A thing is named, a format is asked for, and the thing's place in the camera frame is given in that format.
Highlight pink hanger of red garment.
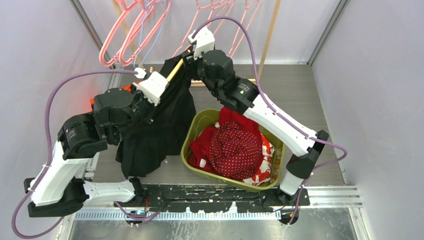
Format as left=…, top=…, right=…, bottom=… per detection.
left=227, top=0, right=264, bottom=59

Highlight wooden clothes rack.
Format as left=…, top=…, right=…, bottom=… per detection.
left=110, top=0, right=282, bottom=88

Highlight yellow wooden hanger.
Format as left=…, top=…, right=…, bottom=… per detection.
left=166, top=49, right=193, bottom=82

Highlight dark red polka dot garment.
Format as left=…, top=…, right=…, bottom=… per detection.
left=208, top=121, right=264, bottom=182

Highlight plain red garment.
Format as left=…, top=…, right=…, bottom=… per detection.
left=187, top=107, right=256, bottom=176

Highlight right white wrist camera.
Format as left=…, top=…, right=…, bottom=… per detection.
left=187, top=26, right=215, bottom=60

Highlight orange garment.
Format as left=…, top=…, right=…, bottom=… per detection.
left=90, top=86, right=134, bottom=113

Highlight black garment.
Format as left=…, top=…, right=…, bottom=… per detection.
left=115, top=67, right=196, bottom=179

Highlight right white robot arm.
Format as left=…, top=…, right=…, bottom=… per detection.
left=181, top=50, right=329, bottom=206

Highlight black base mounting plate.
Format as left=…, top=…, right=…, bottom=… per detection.
left=113, top=183, right=311, bottom=226

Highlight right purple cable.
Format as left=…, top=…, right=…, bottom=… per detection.
left=191, top=16, right=349, bottom=226

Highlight light blue hanger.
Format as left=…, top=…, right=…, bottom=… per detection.
left=132, top=0, right=171, bottom=68

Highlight red poppy floral skirt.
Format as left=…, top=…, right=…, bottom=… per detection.
left=241, top=134, right=275, bottom=186

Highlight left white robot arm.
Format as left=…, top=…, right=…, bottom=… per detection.
left=24, top=88, right=158, bottom=218

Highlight empty pink hangers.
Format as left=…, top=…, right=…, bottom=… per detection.
left=98, top=0, right=172, bottom=67

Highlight olive green plastic basket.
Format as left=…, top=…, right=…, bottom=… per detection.
left=180, top=109, right=285, bottom=193

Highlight purple cable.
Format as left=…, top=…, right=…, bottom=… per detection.
left=11, top=69, right=140, bottom=240
left=191, top=16, right=349, bottom=226

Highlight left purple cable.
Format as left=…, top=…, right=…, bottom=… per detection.
left=11, top=69, right=140, bottom=240

